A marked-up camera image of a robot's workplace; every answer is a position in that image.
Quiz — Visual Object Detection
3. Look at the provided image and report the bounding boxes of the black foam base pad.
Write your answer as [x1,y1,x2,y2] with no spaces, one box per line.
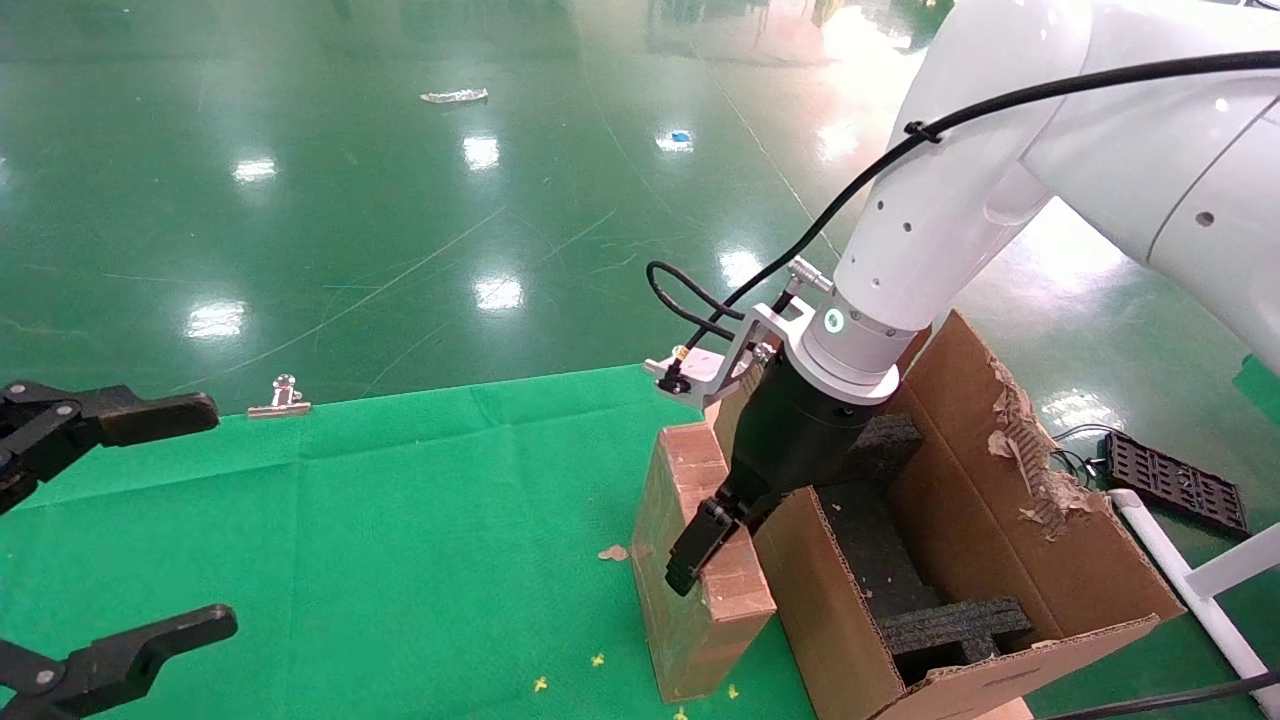
[820,480,941,621]

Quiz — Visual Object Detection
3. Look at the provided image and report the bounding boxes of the white tube frame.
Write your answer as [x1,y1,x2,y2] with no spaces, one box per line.
[1108,488,1280,691]

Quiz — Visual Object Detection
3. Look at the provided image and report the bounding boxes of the black slotted plastic tray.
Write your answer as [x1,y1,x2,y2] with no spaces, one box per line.
[1103,430,1251,538]

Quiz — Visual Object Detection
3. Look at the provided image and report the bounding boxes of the green sheet corner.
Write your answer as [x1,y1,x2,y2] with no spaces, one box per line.
[1233,355,1280,426]

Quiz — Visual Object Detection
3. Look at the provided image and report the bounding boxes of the thin floor wires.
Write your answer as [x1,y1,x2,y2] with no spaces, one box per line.
[1050,423,1111,491]

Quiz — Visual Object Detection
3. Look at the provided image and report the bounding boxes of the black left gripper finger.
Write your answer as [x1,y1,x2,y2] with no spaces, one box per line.
[0,604,239,720]
[0,380,221,516]

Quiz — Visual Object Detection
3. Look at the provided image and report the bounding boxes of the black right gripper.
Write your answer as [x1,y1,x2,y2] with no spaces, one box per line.
[665,355,881,598]

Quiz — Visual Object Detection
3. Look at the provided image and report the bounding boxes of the notched black foam block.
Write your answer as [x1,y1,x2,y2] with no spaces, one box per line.
[840,413,926,486]

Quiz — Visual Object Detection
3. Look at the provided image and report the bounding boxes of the thin black cable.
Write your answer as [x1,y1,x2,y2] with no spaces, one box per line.
[690,50,1280,346]

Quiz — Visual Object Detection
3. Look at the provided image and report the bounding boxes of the small brown cardboard box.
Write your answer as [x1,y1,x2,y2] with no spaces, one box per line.
[630,420,778,704]

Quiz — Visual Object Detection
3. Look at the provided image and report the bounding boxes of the green table cloth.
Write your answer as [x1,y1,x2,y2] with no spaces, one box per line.
[0,365,816,720]

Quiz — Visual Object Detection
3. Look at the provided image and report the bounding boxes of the silver binder clip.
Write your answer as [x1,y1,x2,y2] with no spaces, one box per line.
[247,374,312,419]

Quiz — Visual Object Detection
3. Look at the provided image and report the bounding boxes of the thick black braided cable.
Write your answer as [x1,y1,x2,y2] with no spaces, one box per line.
[647,260,746,346]

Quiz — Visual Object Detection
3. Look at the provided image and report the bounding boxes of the silver camera mount bracket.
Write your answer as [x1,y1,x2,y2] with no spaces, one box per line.
[643,298,816,409]

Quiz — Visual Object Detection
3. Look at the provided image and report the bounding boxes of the black hanging cable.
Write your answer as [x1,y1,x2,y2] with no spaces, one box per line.
[1040,672,1280,720]

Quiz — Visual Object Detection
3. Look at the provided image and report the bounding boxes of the large open cardboard carton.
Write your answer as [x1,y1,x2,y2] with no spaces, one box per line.
[705,310,1186,720]

